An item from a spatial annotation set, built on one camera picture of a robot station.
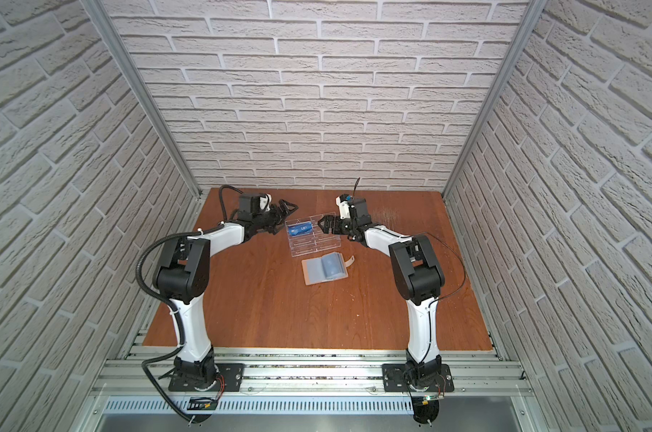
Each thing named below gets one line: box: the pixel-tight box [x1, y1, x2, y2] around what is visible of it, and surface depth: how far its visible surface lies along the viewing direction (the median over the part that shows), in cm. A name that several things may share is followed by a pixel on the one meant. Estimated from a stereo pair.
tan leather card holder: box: [300, 252, 356, 286], surface depth 97 cm
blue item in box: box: [288, 221, 313, 237], surface depth 101 cm
